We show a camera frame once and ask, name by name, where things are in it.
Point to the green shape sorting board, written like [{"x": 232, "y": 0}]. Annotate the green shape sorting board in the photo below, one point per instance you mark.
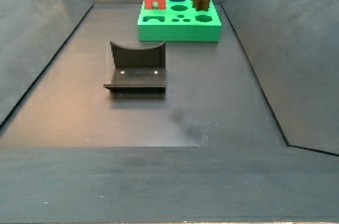
[{"x": 178, "y": 23}]

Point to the black curved stand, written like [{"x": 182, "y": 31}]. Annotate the black curved stand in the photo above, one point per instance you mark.
[{"x": 138, "y": 68}]

